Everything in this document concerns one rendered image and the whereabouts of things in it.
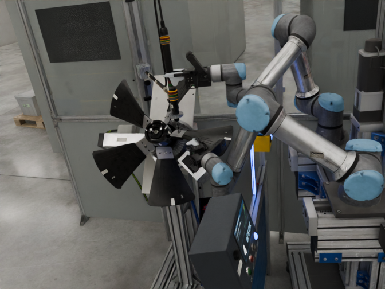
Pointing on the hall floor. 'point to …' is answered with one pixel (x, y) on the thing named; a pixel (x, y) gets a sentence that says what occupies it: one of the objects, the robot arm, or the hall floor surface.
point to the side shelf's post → (199, 190)
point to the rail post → (267, 228)
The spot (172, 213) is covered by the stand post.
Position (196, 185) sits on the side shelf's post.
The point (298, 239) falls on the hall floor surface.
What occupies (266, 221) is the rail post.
